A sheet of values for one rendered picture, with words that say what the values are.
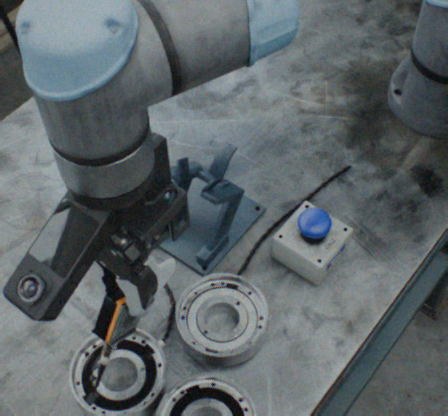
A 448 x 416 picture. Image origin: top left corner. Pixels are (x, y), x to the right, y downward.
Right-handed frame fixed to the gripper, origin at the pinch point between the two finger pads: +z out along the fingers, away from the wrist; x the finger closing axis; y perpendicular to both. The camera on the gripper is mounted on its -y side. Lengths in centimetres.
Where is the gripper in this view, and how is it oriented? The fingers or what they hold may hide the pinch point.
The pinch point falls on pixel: (122, 304)
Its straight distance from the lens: 72.8
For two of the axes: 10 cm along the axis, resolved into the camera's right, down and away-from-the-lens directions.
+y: 6.0, -6.4, 4.7
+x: -8.0, -4.7, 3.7
